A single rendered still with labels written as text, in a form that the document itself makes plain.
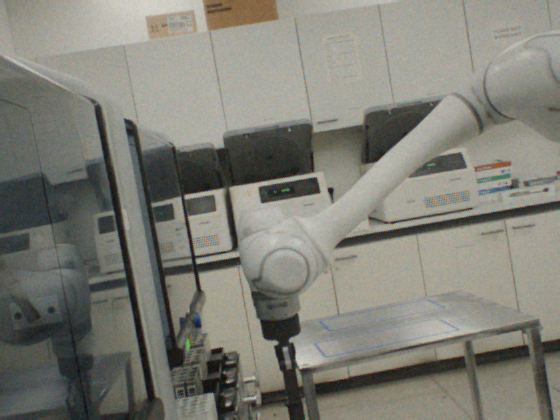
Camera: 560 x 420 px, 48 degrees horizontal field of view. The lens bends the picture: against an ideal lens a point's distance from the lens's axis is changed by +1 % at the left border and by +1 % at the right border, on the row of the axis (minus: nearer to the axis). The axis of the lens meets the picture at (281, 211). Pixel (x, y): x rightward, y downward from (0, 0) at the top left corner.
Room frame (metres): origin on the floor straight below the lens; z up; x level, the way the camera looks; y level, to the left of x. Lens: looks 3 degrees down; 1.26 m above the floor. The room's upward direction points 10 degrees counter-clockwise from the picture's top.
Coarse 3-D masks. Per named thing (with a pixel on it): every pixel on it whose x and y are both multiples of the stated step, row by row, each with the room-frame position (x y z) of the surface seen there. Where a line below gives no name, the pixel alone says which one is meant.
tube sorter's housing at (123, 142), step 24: (120, 120) 1.04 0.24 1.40; (120, 144) 1.00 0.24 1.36; (120, 168) 0.98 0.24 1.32; (144, 216) 1.70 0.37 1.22; (144, 240) 1.06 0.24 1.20; (144, 264) 1.02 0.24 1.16; (144, 288) 0.99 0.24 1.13; (144, 312) 0.98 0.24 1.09; (168, 384) 1.04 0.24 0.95; (168, 408) 1.00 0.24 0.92
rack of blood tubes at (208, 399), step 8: (176, 400) 1.21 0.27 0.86; (184, 400) 1.21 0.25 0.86; (192, 400) 1.19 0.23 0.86; (200, 400) 1.19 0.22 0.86; (208, 400) 1.18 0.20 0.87; (176, 408) 1.17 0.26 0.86; (184, 408) 1.16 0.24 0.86; (192, 408) 1.16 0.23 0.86; (200, 408) 1.15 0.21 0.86; (208, 408) 1.13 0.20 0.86; (184, 416) 1.12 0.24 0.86; (192, 416) 1.12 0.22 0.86; (200, 416) 1.12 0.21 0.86; (208, 416) 1.12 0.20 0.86; (216, 416) 1.19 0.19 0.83
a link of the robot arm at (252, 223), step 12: (240, 216) 1.17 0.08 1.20; (252, 216) 1.14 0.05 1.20; (264, 216) 1.13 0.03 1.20; (276, 216) 1.14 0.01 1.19; (240, 228) 1.15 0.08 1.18; (252, 228) 1.13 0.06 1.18; (264, 228) 1.12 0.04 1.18; (240, 240) 1.15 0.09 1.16; (252, 240) 1.10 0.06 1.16; (240, 252) 1.14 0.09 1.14; (252, 288) 1.15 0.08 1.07
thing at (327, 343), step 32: (320, 320) 1.85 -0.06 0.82; (352, 320) 1.78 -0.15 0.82; (384, 320) 1.72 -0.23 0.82; (416, 320) 1.67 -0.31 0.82; (448, 320) 1.61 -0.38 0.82; (480, 320) 1.57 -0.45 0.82; (512, 320) 1.52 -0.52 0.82; (320, 352) 1.52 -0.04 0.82; (352, 352) 1.47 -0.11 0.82; (384, 352) 1.45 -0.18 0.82; (544, 384) 1.50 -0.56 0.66; (480, 416) 1.92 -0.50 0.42; (544, 416) 1.50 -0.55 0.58
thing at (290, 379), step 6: (282, 360) 1.12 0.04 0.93; (294, 360) 1.12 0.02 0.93; (282, 366) 1.11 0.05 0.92; (294, 366) 1.12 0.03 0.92; (288, 372) 1.12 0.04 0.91; (294, 372) 1.13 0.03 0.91; (288, 378) 1.13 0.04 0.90; (294, 378) 1.13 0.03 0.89; (288, 384) 1.13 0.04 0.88; (294, 384) 1.13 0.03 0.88; (288, 390) 1.13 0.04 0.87; (294, 390) 1.13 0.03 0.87; (288, 396) 1.14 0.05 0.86; (294, 396) 1.14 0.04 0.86; (300, 396) 1.14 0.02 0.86; (288, 402) 1.14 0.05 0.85; (300, 402) 1.14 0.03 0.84
